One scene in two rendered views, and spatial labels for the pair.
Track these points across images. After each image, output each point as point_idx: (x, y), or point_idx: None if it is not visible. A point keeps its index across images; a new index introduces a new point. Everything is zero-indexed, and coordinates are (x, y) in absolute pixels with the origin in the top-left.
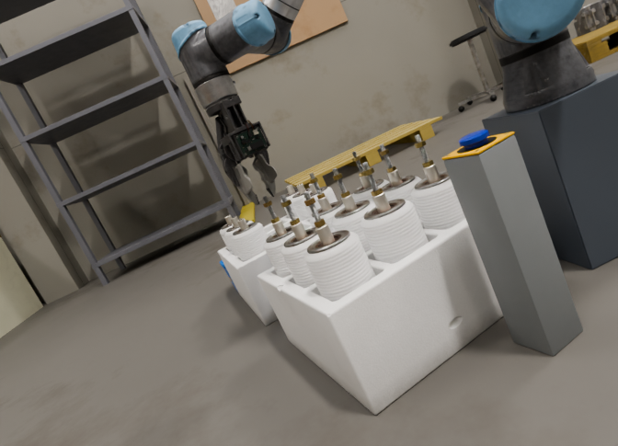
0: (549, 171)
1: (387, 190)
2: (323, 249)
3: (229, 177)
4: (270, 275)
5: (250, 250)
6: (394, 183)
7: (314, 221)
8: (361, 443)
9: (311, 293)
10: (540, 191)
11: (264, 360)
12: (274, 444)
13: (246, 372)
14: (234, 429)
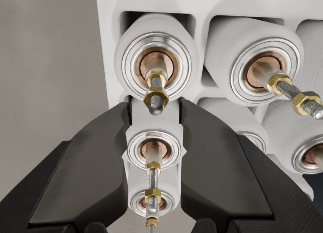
0: (321, 208)
1: (291, 161)
2: (138, 214)
3: (25, 179)
4: (114, 37)
5: None
6: (313, 160)
7: (220, 81)
8: None
9: (125, 159)
10: (321, 180)
11: None
12: (73, 113)
13: None
14: (46, 75)
